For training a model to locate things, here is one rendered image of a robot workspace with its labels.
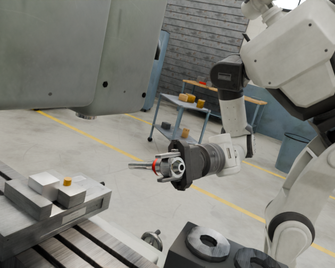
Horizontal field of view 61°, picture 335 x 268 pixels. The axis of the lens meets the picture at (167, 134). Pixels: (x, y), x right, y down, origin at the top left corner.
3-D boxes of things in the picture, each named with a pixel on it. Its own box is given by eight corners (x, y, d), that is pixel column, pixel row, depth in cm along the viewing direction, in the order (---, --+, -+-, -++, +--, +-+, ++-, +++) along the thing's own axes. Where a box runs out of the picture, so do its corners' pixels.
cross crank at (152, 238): (143, 243, 135) (149, 223, 132) (164, 257, 130) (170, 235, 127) (122, 260, 122) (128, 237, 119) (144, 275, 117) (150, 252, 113)
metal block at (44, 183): (43, 190, 80) (45, 171, 78) (57, 199, 77) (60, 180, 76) (26, 195, 75) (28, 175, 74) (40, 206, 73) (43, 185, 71)
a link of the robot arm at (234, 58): (226, 91, 111) (221, 56, 106) (249, 90, 106) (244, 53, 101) (215, 101, 102) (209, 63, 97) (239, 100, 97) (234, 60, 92)
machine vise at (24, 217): (77, 189, 99) (82, 160, 96) (108, 208, 93) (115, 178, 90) (-34, 229, 69) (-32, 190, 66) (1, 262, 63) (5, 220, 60)
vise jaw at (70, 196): (50, 180, 87) (52, 168, 86) (84, 202, 81) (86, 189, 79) (33, 185, 82) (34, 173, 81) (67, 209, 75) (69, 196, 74)
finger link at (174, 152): (153, 158, 66) (172, 155, 70) (162, 158, 64) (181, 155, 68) (152, 151, 66) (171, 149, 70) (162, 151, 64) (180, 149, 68)
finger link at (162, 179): (164, 179, 64) (182, 174, 68) (155, 178, 66) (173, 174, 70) (165, 186, 64) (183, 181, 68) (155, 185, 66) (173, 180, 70)
